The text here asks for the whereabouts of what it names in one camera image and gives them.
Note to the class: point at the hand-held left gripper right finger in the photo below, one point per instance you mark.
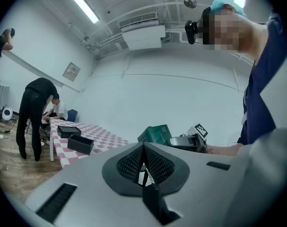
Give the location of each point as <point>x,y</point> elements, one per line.
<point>204,188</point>

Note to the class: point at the white ceiling air conditioner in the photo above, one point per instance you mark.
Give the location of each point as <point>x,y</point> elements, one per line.
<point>143,35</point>

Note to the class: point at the red white checkered tablecloth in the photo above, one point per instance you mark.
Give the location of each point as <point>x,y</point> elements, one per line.
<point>103,136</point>

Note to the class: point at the table with white cloth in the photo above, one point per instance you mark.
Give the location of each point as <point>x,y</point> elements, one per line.
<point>0,91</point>

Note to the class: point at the person's head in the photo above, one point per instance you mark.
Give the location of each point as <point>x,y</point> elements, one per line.
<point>230,32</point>

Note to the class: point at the person's navy shirt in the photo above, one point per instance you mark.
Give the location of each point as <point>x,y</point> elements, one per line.
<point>259,98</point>

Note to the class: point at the black rectangular box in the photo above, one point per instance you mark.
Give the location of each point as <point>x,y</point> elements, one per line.
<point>68,131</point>

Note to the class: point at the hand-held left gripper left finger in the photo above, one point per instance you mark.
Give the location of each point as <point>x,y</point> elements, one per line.
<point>91,193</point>

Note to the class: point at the wall electrical panel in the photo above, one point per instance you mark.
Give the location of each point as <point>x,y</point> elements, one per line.
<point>71,71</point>

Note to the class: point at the white round appliance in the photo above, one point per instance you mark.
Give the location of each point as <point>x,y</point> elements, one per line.
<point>6,114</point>

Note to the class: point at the blue chair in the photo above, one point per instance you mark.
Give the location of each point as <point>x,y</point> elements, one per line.
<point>72,115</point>

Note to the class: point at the black head camera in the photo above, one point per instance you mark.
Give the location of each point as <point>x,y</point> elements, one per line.
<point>191,31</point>

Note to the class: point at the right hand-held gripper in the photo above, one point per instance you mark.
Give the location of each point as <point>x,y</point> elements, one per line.
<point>198,132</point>

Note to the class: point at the person's right forearm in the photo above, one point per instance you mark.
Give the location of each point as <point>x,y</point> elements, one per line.
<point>224,150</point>

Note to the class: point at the round ceiling detector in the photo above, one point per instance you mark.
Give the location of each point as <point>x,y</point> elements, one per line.
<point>190,3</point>

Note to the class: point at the teal hair cap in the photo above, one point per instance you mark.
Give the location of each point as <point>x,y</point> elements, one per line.
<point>220,3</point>

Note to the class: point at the green box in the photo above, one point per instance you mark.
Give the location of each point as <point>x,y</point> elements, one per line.
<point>156,133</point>

